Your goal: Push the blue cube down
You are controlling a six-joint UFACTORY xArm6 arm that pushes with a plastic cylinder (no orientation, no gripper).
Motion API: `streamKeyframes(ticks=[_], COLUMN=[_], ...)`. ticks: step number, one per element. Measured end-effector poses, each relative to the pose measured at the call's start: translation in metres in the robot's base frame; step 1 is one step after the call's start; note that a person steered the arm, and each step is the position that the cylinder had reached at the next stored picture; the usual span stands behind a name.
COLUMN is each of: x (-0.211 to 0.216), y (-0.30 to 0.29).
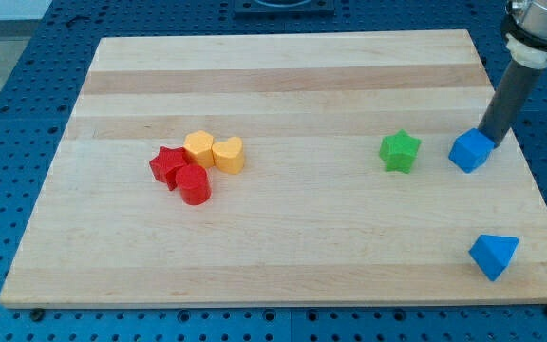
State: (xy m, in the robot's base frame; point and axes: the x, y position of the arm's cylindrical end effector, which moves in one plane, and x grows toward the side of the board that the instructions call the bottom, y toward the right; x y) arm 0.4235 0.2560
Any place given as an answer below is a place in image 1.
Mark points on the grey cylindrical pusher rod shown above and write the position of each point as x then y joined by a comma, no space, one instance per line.
517,82

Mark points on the blue cube block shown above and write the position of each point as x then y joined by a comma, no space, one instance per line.
470,150

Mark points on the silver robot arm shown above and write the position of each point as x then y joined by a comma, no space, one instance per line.
524,32

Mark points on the green star block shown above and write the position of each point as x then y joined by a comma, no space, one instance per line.
399,151

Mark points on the blue triangular block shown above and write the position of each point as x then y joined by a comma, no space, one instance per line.
493,254

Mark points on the black mounting plate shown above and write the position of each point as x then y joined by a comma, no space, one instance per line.
282,7

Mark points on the yellow heart block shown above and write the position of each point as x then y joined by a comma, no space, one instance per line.
229,155

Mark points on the yellow hexagon block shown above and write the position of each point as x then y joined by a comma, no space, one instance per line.
198,147

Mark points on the red cylinder block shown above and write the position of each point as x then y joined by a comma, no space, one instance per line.
193,184

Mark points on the red star block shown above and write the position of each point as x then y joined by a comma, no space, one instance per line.
166,165

